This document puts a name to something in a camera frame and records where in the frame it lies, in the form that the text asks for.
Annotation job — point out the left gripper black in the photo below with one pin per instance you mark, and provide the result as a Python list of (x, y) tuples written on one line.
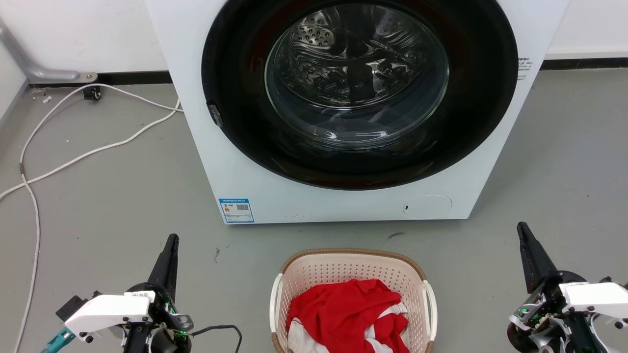
[(169, 318)]

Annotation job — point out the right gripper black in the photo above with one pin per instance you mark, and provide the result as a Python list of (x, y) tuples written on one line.
[(544, 314)]

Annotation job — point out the cream perforated laundry basket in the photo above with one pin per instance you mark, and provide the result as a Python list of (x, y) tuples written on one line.
[(343, 267)]

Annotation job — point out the blue energy label sticker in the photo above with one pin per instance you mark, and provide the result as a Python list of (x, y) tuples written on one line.
[(236, 211)]

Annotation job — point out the white front-load washing machine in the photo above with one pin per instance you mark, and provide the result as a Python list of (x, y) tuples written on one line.
[(245, 186)]

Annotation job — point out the round white filter cover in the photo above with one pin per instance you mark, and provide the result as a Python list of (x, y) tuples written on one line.
[(428, 206)]

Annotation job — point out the white garment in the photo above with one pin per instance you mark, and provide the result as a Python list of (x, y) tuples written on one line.
[(301, 339)]

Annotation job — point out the red garment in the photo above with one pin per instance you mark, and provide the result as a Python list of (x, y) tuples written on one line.
[(343, 314)]

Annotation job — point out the small printed text sticker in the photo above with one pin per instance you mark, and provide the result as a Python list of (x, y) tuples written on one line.
[(523, 68)]

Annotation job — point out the black round washer door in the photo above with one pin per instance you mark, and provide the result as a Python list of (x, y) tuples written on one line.
[(235, 73)]

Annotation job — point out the right white wrist camera housing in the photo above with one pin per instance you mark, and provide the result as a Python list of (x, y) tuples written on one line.
[(596, 296)]

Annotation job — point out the small black floor bracket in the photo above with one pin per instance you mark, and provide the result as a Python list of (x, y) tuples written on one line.
[(91, 92)]

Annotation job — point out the grey wall pipe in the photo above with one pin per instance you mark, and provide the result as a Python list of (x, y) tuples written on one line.
[(44, 74)]

